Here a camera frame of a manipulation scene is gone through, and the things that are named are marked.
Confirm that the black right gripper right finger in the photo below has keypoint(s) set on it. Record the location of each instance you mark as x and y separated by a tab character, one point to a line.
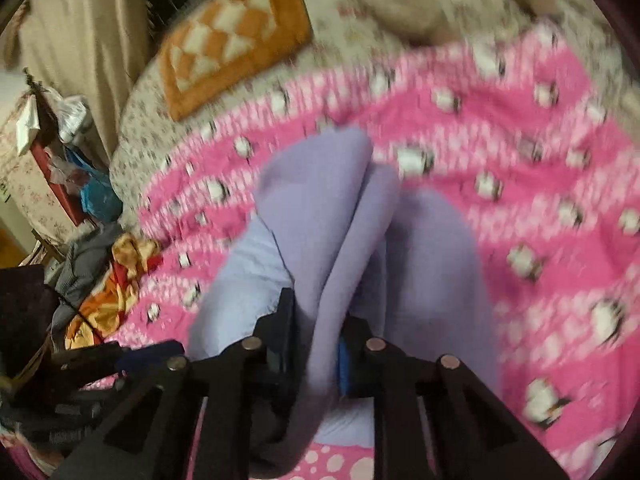
435	419

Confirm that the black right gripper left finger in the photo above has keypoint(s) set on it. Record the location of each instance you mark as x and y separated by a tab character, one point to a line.
193	419

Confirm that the lilac fleece jacket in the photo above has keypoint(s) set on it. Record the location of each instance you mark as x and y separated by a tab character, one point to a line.
338	229

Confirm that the yellow red cloth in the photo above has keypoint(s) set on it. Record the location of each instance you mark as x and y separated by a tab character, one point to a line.
115	289

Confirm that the dark grey garment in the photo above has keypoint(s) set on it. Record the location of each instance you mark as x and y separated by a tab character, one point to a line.
86	261

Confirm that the blue plastic bag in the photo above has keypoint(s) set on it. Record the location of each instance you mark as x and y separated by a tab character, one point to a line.
97	196

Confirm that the white plastic bag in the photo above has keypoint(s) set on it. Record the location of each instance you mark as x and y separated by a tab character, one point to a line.
75	120

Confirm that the beige curtain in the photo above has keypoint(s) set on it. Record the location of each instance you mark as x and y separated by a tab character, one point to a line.
94	48

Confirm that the floral beige bed sheet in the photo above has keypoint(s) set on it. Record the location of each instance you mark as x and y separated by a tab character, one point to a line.
343	33

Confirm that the orange checkered plush mat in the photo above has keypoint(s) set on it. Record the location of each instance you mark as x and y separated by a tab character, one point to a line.
223	42

